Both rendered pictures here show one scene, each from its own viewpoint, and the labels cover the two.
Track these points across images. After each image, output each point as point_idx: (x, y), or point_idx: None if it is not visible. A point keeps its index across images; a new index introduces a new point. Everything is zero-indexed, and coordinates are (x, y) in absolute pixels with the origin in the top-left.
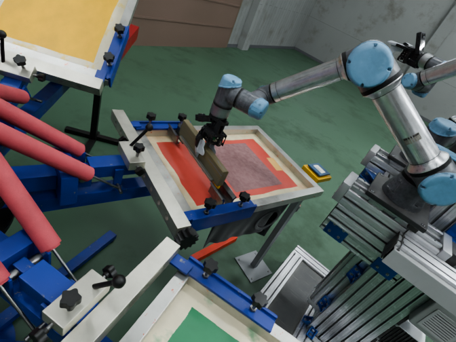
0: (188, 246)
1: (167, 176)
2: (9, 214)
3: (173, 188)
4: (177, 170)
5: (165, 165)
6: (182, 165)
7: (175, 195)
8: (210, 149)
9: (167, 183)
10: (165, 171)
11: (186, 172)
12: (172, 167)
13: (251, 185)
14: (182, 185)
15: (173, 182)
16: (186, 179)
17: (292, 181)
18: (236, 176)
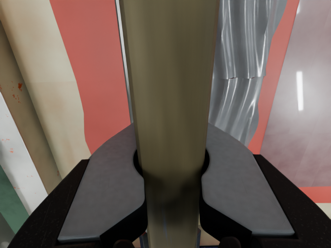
0: None
1: (10, 149)
2: None
3: (29, 192)
4: (87, 77)
5: (36, 35)
6: (118, 44)
7: (33, 211)
8: (185, 232)
9: (11, 175)
10: (4, 123)
11: (122, 88)
12: (70, 53)
13: (329, 174)
14: (88, 147)
15: (31, 174)
16: (112, 125)
17: None
18: (315, 135)
